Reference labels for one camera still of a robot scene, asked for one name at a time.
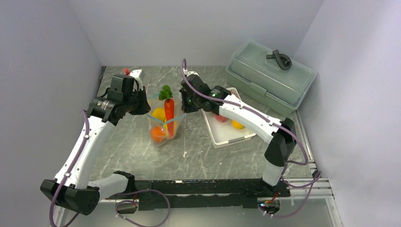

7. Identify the orange toy carrot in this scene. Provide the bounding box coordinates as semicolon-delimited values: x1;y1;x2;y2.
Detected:
158;85;175;123

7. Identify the clear zip top bag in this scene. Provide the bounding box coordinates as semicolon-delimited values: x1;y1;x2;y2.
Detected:
147;94;185;147

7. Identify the pink toy peach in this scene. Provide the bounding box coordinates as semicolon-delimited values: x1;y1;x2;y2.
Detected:
214;114;228;123

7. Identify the yellow toy apple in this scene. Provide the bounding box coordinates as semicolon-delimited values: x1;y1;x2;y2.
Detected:
152;107;166;122

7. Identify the white perforated plastic basket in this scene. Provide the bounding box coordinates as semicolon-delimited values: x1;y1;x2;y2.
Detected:
201;87;256;149

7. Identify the orange toy tangerine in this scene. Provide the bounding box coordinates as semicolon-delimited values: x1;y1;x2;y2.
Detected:
149;126;166;143

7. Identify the yellow toy fruit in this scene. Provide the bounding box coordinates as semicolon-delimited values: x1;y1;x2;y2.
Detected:
231;120;244;130

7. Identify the yellow toy mango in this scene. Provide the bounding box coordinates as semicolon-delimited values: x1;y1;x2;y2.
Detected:
163;121;178;138

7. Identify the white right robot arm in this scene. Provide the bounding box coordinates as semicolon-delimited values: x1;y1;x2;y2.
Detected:
180;73;298;196

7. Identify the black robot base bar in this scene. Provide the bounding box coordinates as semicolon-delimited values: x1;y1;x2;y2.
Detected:
104;170;291;211

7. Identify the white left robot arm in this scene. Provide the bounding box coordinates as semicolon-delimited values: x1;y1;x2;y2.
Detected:
40;70;150;215

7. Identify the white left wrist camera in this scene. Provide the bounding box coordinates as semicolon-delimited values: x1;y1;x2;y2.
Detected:
122;68;145;90

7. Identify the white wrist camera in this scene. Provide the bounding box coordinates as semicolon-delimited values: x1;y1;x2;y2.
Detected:
184;70;199;80
122;68;145;90

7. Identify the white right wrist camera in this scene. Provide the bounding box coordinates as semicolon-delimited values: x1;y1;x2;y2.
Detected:
184;70;199;80

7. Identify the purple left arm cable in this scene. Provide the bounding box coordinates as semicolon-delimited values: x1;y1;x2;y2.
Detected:
49;109;91;227

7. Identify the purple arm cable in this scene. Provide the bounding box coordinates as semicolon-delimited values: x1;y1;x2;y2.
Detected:
49;109;91;227
182;59;323;219

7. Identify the dark coiled hose piece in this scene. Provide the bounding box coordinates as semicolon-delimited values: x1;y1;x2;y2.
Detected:
266;49;293;71

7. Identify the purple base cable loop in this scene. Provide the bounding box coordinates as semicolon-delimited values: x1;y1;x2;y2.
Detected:
114;190;170;227

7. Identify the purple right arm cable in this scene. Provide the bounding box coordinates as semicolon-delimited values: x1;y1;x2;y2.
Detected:
182;59;323;219

